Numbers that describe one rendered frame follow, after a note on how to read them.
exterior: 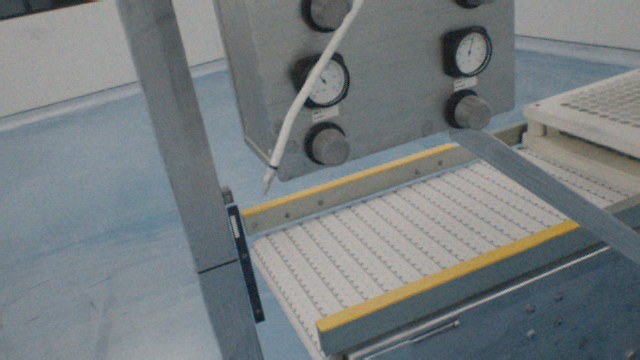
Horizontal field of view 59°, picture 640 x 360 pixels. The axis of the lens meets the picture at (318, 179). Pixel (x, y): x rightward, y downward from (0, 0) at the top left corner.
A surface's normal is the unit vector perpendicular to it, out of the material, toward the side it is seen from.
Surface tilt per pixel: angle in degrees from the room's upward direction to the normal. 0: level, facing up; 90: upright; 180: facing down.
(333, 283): 0
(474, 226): 0
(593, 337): 90
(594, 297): 90
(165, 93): 90
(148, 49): 90
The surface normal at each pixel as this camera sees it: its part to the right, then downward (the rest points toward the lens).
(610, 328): 0.38, 0.35
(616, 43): -0.86, 0.33
